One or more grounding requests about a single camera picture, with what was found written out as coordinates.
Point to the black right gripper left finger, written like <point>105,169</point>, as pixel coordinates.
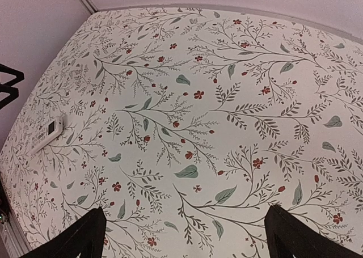
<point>84,238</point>

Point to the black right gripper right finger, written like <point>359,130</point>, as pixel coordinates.
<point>289,237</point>

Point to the floral patterned table mat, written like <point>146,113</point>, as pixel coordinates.
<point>185,126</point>

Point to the white remote control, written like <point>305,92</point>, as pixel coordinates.
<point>47,134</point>

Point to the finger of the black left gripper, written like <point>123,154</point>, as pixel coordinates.
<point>15,76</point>
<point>12,94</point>

